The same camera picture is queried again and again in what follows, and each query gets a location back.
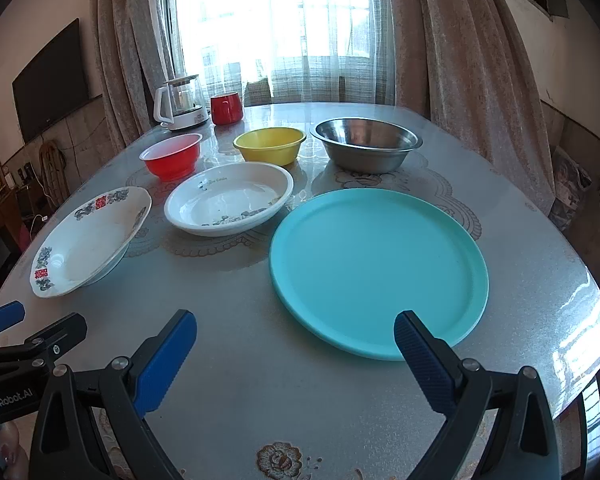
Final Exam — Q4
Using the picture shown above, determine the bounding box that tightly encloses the white glass kettle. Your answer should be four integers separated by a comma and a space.
153, 74, 211, 132

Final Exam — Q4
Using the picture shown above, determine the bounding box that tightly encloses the black wall television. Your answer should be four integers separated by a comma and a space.
11, 17, 91, 144

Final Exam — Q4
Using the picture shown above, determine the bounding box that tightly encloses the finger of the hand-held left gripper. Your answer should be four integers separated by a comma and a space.
0, 312, 88, 367
0, 301, 26, 337

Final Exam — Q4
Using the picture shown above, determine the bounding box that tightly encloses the grey chair back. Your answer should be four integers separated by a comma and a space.
243, 77, 272, 107

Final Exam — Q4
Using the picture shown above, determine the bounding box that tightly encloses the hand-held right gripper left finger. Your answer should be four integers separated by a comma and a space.
30, 309, 198, 480

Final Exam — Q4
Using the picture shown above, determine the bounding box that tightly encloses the teal plastic plate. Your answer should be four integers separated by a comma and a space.
269, 187, 490, 362

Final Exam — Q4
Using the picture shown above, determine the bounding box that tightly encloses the stainless steel bowl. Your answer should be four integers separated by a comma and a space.
309, 117, 424, 174

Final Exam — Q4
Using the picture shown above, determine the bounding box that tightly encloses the beige patterned curtain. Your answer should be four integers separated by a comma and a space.
385, 0, 556, 216
90, 0, 186, 148

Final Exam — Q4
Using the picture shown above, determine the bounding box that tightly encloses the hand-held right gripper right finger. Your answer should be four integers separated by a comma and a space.
393, 310, 563, 480

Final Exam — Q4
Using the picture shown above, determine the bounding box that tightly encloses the red plastic bowl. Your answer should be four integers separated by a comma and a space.
139, 133, 203, 182

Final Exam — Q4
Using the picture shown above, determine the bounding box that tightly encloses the wooden cabinet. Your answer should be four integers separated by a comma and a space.
0, 147, 46, 301

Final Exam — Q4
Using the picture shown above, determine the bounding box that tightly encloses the plain white deep plate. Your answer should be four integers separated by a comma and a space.
164, 161, 295, 237

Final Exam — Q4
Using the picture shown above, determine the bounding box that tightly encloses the person's left hand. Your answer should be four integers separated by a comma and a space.
0, 420, 33, 480

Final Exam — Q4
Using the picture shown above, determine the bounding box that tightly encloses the white floral deep plate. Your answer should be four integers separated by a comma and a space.
30, 186, 152, 299

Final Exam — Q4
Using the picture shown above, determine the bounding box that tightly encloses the printed fabric bag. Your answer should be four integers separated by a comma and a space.
550, 146, 593, 233

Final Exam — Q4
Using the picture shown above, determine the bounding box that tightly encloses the yellow plastic bowl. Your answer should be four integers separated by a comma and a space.
232, 127, 307, 167

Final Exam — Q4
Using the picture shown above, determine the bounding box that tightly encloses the red mug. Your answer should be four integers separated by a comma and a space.
210, 91, 244, 126

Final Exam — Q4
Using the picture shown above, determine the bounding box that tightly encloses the white sheer curtain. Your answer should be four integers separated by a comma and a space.
172, 0, 396, 108

